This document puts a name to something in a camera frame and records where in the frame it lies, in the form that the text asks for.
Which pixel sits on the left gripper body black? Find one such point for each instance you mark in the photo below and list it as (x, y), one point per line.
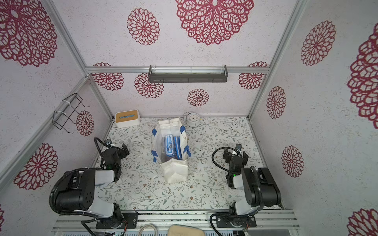
(118, 150)

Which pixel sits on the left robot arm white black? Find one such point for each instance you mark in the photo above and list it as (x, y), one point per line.
(74, 192)

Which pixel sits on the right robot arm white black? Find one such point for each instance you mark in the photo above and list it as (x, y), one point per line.
(258, 184)

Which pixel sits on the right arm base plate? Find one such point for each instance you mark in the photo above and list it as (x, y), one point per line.
(226, 220)

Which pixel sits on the white canvas bag blue handles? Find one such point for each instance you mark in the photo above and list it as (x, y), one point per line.
(173, 170)

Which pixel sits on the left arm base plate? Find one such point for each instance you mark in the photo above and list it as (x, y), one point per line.
(121, 220)

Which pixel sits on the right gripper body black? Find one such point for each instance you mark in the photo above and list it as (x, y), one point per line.
(235, 158)

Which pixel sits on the white tissue box wooden top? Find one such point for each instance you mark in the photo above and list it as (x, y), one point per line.
(127, 118)

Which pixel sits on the beige object at front edge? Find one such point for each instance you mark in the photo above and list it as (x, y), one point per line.
(179, 230)

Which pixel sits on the black wall shelf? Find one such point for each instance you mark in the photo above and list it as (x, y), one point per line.
(192, 76)

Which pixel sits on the black wire wall rack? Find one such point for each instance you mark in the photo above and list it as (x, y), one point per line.
(70, 107)

